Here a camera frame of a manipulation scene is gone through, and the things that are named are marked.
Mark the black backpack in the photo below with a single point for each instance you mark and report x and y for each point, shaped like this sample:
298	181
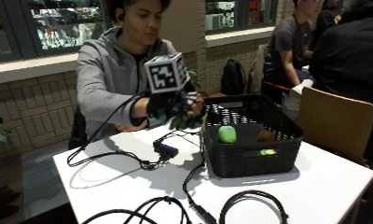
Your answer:
231	77

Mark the green toy fruit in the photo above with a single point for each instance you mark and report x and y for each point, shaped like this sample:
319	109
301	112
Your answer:
226	134

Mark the red chair seat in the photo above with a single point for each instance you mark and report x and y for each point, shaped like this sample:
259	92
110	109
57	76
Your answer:
275	86

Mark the wooden chair back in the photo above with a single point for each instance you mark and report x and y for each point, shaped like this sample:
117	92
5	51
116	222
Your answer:
335	121

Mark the brown toy kiwi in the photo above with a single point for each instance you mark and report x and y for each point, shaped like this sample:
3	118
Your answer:
265	136

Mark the black and purple adapter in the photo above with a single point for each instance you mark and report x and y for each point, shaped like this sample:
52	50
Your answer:
165	148

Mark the dark green leafy toy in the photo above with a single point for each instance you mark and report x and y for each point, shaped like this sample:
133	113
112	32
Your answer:
186	122

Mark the white cube with black markers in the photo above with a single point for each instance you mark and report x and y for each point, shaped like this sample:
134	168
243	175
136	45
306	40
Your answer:
166	75

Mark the small light green toy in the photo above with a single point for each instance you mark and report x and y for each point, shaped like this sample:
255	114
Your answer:
267	152

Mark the dark framed window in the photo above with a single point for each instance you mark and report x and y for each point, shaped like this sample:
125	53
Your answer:
239	14
49	25

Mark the person in grey hoodie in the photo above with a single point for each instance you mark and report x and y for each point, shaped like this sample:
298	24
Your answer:
108	71

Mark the white paper bag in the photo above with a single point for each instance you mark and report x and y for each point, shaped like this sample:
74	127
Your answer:
297	95

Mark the black plastic basket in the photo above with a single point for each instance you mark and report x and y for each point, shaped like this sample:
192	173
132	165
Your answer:
251	161

